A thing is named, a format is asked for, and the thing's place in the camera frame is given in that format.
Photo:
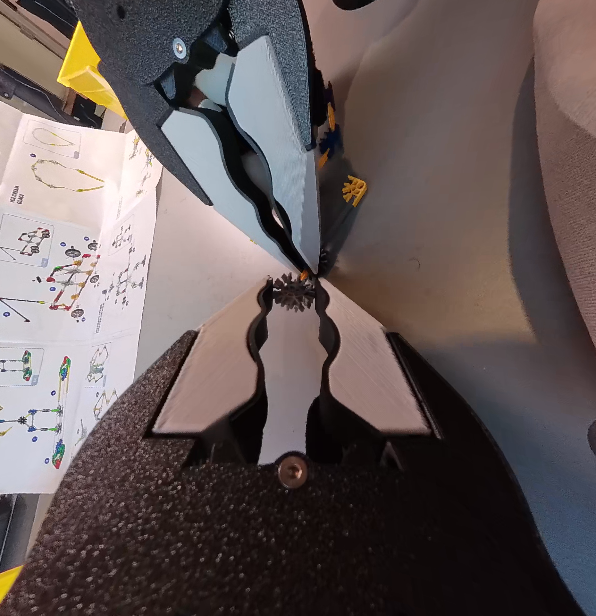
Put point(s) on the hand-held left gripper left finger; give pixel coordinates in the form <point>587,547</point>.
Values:
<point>211,380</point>

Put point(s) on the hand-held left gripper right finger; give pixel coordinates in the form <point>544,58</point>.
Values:
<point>370,380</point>

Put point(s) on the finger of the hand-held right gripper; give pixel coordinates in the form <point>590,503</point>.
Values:
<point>278,120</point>
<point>197,159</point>

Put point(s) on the yellow plastic bin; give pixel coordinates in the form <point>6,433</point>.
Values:
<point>81,72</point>

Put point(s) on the multicolour rod and connector assembly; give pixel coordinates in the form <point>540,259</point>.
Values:
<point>354,189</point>

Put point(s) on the grey connector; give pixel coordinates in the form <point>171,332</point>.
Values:
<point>292,293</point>

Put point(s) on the white toy instruction sheet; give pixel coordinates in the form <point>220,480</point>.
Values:
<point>38,216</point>

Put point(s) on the person's torso in beige sweater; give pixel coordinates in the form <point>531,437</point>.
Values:
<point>576,144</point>

